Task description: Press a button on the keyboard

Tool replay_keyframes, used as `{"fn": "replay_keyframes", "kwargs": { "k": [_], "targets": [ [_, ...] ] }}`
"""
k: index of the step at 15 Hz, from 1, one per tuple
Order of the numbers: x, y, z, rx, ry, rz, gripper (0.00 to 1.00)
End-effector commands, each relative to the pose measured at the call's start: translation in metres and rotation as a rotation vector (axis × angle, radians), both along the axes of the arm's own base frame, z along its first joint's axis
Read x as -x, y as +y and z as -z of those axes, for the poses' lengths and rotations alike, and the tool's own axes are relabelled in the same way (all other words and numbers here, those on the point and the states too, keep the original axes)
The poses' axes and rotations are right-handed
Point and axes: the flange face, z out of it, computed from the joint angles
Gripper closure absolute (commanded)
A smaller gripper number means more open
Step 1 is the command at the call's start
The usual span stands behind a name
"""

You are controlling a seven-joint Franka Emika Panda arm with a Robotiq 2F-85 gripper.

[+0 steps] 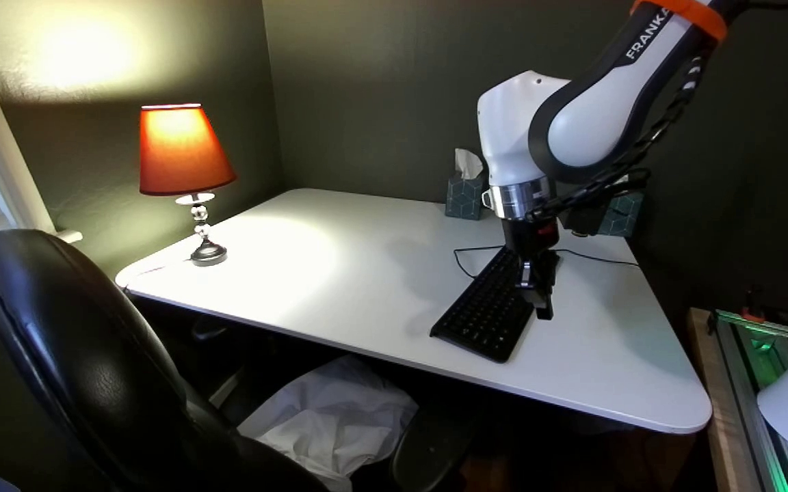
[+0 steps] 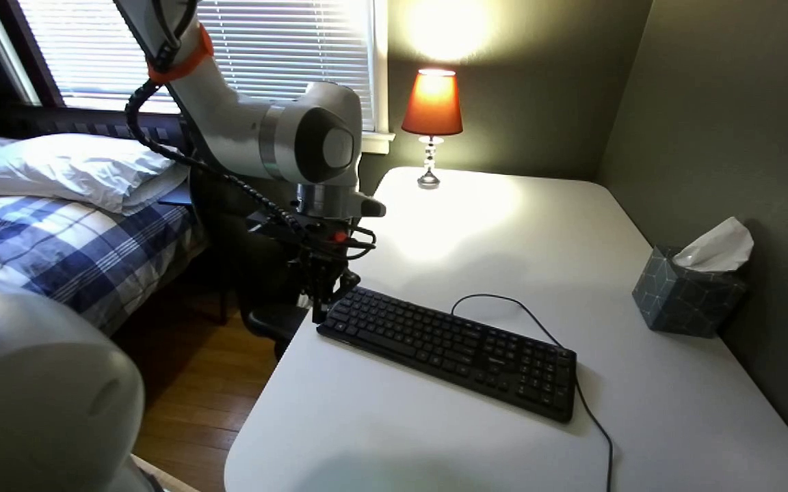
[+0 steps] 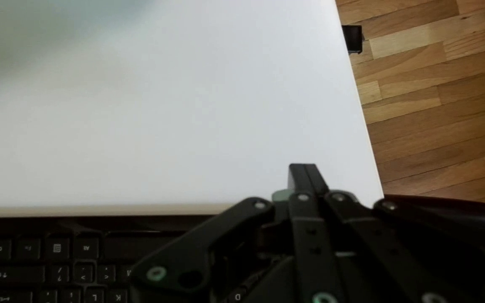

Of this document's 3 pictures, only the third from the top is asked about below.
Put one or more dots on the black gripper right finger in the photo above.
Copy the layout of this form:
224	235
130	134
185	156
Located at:
377	252

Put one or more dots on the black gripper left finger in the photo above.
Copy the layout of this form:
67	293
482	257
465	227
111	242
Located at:
197	262

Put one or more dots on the black computer keyboard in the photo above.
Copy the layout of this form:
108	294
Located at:
29	262

